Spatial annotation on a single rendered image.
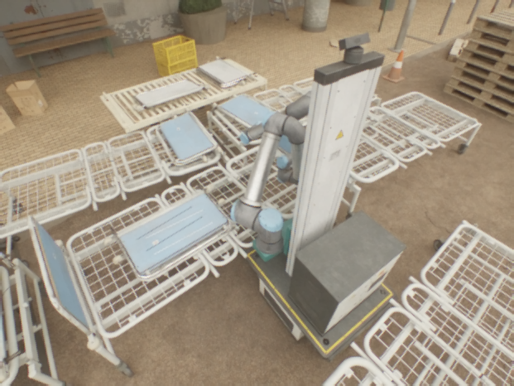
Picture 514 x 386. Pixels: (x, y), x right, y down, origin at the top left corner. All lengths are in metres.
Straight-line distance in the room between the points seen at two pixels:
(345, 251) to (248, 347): 1.04
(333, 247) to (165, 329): 1.40
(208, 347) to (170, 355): 0.26
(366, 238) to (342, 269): 0.27
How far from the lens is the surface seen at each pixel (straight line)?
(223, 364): 2.27
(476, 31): 5.72
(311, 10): 8.01
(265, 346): 2.29
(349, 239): 1.74
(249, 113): 3.29
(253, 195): 1.77
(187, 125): 3.12
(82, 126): 4.82
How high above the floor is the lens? 2.20
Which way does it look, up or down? 46 degrees down
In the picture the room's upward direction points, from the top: straight up
